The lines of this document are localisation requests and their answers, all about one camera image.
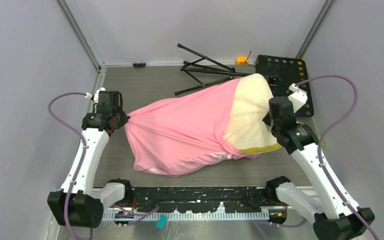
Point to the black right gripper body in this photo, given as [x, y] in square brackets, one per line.
[270, 121]

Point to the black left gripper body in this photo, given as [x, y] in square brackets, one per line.
[121, 117]

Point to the cream textured pillow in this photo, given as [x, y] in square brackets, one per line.
[246, 130]

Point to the pink pillowcase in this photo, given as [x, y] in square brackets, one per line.
[177, 136]

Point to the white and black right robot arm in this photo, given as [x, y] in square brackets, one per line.
[336, 216]

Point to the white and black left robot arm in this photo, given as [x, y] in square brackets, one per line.
[75, 203]

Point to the black perforated music stand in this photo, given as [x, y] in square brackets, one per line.
[280, 72]

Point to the green small block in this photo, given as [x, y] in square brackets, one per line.
[321, 141]

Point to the orange yellow small device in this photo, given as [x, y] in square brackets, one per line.
[241, 61]

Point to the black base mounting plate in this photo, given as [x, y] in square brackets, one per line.
[234, 199]

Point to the teal tape piece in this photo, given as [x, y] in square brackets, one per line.
[162, 221]

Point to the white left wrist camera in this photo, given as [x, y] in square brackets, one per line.
[94, 97]

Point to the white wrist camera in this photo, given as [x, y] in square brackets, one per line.
[297, 96]
[94, 97]

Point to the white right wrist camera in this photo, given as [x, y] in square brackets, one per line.
[297, 96]

